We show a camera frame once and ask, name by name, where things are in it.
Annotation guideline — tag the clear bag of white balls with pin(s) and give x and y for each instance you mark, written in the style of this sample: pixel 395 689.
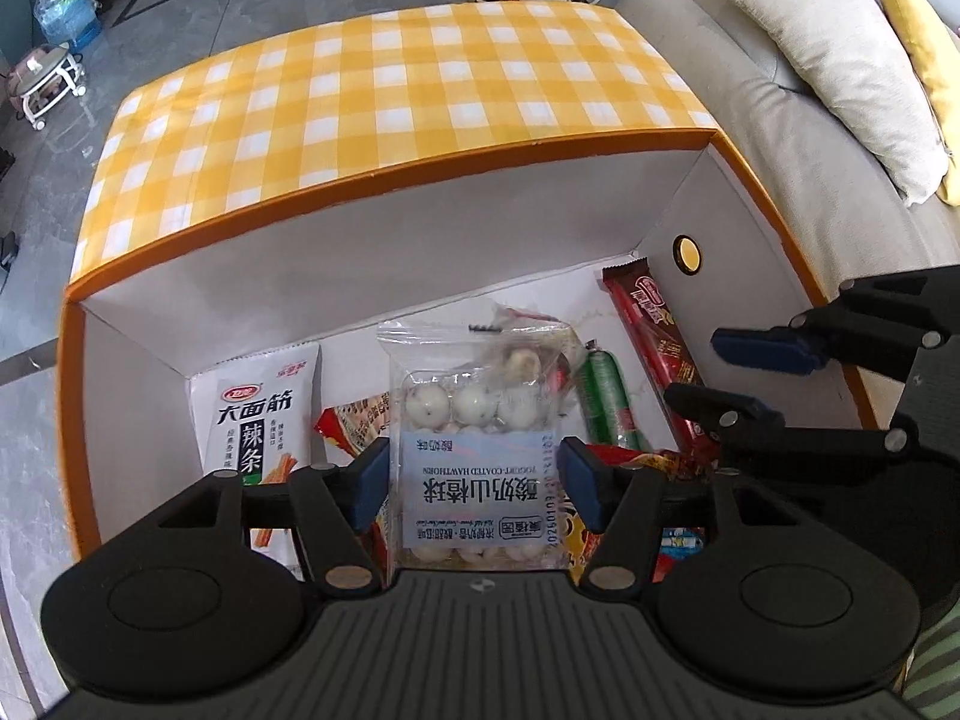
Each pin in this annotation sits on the clear bag of white balls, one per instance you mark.
pixel 472 465

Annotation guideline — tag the green sausage stick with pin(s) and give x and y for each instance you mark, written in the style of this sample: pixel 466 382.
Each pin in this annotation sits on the green sausage stick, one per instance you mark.
pixel 604 397

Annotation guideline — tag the white stool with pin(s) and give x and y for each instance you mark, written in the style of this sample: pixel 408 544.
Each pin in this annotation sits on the white stool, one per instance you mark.
pixel 45 82

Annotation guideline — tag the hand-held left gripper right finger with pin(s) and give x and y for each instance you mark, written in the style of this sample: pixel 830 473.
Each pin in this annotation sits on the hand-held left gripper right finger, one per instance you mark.
pixel 585 484

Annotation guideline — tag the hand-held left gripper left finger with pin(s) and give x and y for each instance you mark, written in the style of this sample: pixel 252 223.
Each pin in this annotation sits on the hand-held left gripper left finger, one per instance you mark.
pixel 371 480

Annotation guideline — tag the yellow pillow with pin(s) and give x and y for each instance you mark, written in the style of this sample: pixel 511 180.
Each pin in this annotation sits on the yellow pillow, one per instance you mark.
pixel 930 52

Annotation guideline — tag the colourful snack packet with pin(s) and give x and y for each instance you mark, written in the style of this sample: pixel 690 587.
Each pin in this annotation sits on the colourful snack packet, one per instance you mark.
pixel 679 547

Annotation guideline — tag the white spicy strip packet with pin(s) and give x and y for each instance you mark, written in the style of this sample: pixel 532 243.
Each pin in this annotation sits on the white spicy strip packet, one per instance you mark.
pixel 247 405

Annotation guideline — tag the red foil snack packet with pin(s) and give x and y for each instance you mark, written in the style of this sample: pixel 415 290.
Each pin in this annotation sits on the red foil snack packet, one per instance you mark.
pixel 352 424

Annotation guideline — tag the yellow checkered tablecloth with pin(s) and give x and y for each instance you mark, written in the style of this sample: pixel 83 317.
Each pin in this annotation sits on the yellow checkered tablecloth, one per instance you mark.
pixel 337 90

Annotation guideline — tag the yellow snack packet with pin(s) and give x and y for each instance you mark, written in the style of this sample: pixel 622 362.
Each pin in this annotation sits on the yellow snack packet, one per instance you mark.
pixel 577 549

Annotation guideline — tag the clear bag of mixed snacks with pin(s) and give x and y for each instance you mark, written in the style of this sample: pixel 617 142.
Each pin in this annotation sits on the clear bag of mixed snacks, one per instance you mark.
pixel 525 364

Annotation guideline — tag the beige sofa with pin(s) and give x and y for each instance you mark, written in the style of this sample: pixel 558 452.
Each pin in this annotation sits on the beige sofa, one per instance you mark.
pixel 712 37

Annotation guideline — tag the beige pillow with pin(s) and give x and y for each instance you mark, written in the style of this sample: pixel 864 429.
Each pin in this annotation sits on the beige pillow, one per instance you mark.
pixel 832 60

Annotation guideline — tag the white box with orange rim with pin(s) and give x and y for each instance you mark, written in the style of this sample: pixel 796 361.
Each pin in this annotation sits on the white box with orange rim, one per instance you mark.
pixel 450 240

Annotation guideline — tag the blue water bottle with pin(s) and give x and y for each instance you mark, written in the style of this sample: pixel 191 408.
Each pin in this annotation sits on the blue water bottle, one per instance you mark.
pixel 67 11

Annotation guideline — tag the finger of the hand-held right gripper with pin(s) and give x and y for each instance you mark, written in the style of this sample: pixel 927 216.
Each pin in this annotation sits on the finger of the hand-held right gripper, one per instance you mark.
pixel 712 406
pixel 757 349

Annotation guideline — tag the long red-brown snack bar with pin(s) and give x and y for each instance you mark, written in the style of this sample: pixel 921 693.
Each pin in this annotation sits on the long red-brown snack bar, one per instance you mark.
pixel 660 337

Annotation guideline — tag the person's striped clothing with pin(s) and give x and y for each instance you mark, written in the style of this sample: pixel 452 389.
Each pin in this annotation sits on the person's striped clothing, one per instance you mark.
pixel 937 679

